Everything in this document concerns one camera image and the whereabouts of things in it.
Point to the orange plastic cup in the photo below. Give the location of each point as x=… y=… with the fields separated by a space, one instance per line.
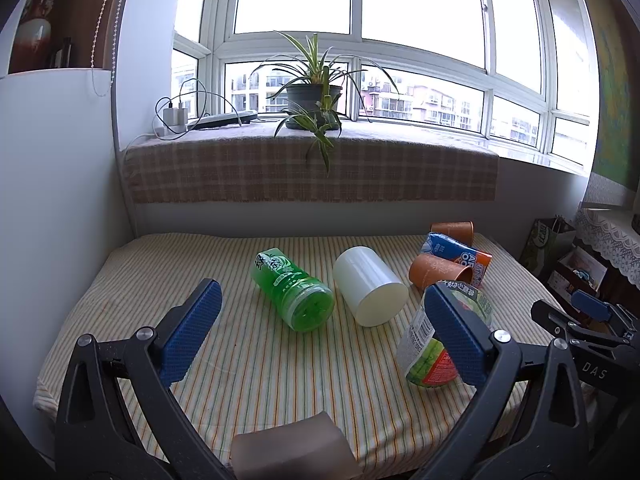
x=435 y=271

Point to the wall poster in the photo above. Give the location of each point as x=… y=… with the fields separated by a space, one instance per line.
x=617 y=85

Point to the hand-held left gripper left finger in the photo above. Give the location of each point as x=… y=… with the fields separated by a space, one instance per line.
x=192 y=330

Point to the blue orange drink carton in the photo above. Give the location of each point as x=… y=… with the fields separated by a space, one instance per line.
x=465 y=259

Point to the plaid blanket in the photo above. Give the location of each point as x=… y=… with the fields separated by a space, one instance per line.
x=240 y=170

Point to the green plastic bottle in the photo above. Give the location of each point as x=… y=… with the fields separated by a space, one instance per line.
x=292 y=287

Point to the green paper bag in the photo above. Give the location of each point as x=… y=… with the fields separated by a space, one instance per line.
x=545 y=247

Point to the open cardboard box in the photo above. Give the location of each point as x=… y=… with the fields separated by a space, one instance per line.
x=580 y=270

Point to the potted spider plant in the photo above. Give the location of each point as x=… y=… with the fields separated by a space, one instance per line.
x=310 y=95

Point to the black flat round device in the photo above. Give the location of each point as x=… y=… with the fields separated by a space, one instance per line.
x=225 y=118

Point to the white cabinet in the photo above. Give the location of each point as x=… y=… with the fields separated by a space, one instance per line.
x=55 y=220

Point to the white lace cloth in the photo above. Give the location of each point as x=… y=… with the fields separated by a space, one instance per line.
x=612 y=240

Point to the brown foam block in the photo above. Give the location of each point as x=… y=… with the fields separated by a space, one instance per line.
x=295 y=447

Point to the brown plastic cup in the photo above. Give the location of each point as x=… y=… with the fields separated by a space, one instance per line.
x=455 y=232

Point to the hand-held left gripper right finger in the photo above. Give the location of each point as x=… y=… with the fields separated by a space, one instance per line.
x=457 y=340

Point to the white wall charger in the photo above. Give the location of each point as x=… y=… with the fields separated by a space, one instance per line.
x=175 y=117

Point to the watermelon print clear cup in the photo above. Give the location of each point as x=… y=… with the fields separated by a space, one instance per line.
x=425 y=355

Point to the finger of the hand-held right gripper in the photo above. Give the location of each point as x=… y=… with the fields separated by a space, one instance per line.
x=591 y=305
x=555 y=321

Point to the white window frame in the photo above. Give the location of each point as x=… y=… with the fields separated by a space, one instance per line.
x=356 y=0

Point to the white cup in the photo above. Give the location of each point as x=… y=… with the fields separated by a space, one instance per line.
x=367 y=285

